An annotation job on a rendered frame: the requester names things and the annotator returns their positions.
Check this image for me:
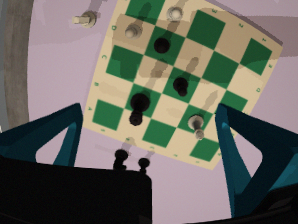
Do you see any green and cream chessboard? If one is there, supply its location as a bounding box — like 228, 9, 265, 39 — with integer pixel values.
82, 0, 283, 170

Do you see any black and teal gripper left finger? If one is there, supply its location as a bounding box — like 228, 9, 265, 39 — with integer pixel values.
0, 103, 83, 167

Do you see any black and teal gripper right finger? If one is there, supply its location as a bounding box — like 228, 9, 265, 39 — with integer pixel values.
215, 103, 298, 218

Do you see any white pawn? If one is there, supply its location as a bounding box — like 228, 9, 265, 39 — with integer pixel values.
125, 24, 141, 40
166, 7, 183, 23

